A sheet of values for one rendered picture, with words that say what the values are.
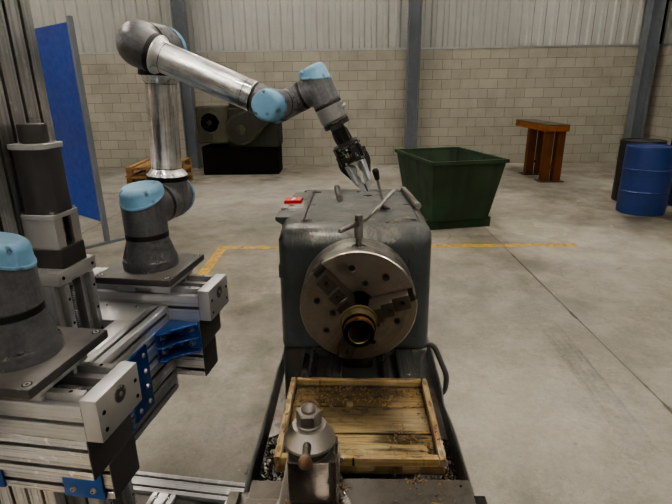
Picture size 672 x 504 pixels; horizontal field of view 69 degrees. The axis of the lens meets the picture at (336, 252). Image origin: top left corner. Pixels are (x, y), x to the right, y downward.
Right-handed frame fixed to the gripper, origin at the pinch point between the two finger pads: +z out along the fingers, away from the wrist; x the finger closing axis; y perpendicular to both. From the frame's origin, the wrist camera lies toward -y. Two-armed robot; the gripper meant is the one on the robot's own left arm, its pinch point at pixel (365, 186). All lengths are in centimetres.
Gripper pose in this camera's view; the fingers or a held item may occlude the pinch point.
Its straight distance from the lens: 139.9
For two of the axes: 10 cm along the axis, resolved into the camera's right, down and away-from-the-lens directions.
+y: -0.4, 3.2, -9.5
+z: 4.3, 8.6, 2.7
